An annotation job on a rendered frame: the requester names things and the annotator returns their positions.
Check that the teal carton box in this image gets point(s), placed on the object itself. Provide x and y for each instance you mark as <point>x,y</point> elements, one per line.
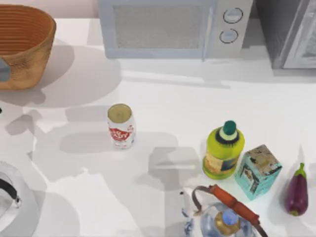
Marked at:
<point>258,172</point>

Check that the purple eggplant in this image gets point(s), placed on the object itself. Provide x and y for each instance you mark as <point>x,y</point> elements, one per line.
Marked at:
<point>296,192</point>

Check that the microwave round knob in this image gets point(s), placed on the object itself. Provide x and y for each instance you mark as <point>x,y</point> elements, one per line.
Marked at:
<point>228,36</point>
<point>232,14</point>

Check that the green bottle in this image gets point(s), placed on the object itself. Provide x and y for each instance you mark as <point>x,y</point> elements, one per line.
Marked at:
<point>223,155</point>

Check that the blue and white teapot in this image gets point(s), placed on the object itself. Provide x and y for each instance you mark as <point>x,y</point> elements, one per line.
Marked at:
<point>222,217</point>

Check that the red and white can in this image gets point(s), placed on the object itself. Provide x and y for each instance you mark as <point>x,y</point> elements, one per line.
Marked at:
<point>121,130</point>

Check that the pale microwave oven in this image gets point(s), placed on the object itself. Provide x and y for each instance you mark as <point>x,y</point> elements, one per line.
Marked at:
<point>158,29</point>

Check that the brown woven basket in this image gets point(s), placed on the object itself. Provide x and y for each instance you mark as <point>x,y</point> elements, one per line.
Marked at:
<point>27,47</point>

